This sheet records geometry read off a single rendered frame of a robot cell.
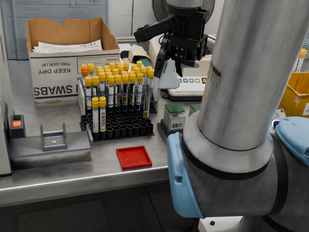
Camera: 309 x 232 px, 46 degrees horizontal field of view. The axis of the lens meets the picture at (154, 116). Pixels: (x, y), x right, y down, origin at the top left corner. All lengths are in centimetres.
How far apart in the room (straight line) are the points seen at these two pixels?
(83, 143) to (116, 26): 65
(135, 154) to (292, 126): 42
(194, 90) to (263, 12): 76
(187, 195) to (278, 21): 24
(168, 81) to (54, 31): 58
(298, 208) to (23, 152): 54
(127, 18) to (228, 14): 102
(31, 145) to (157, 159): 28
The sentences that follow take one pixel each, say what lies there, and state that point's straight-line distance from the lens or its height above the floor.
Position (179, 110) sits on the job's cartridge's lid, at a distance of 88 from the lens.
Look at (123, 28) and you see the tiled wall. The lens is 138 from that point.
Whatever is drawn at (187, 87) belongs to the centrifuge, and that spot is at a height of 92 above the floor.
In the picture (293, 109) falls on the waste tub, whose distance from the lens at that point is 105.
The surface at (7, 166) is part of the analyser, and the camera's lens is 81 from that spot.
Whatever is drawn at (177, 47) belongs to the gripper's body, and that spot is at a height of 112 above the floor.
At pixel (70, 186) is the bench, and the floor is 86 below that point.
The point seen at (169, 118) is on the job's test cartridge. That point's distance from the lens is 87.
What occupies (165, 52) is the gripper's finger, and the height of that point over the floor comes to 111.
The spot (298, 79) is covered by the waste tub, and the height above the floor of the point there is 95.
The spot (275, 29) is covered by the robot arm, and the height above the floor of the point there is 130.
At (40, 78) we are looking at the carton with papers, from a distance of 103.
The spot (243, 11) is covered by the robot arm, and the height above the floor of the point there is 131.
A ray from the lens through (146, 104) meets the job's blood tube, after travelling 92.
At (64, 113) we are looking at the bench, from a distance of 100.
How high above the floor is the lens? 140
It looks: 32 degrees down
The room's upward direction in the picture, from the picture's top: 5 degrees clockwise
